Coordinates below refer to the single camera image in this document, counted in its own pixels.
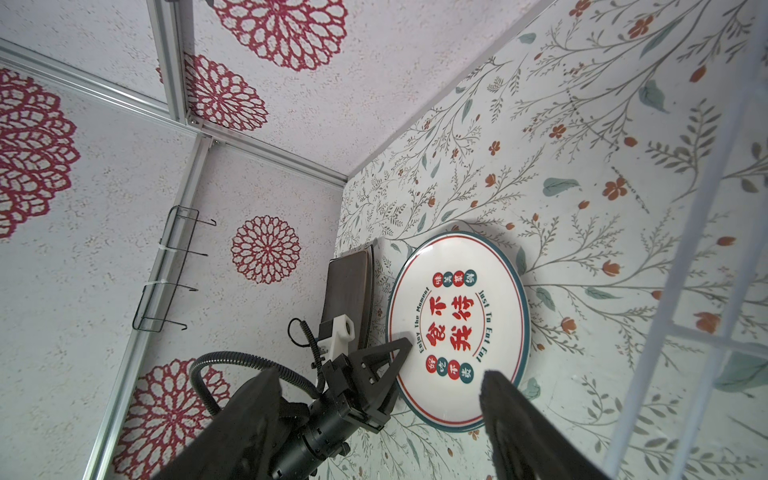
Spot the black wire wall basket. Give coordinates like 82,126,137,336
132,205,217,333

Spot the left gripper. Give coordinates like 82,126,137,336
154,337,413,480

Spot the white wire dish rack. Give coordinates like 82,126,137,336
602,1,767,479

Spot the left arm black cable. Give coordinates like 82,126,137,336
188,317,328,418

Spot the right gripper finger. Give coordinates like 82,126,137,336
479,370,606,479

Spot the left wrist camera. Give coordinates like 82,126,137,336
317,314,356,363

